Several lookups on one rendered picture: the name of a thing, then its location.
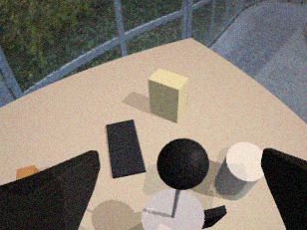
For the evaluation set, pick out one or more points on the pale yellow block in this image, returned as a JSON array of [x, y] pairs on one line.
[[168, 95]]

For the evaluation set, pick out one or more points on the white cylinder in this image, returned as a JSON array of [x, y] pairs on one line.
[[239, 172]]

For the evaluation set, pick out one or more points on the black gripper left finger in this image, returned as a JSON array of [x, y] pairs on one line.
[[52, 199]]

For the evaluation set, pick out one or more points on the small brown cube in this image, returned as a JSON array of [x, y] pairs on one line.
[[26, 171]]

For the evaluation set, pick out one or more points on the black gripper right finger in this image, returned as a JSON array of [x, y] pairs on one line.
[[286, 176]]

